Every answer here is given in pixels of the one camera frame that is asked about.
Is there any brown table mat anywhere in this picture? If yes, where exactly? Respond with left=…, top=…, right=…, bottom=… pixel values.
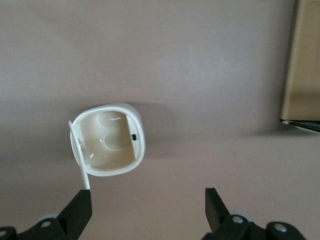
left=0, top=0, right=320, bottom=240

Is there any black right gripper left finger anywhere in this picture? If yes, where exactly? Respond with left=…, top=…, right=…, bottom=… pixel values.
left=0, top=188, right=94, bottom=240

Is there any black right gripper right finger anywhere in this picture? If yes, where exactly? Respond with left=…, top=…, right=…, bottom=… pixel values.
left=204, top=187, right=308, bottom=240

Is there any white lidded trash can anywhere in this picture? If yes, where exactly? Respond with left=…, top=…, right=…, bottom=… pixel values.
left=67, top=101, right=147, bottom=194

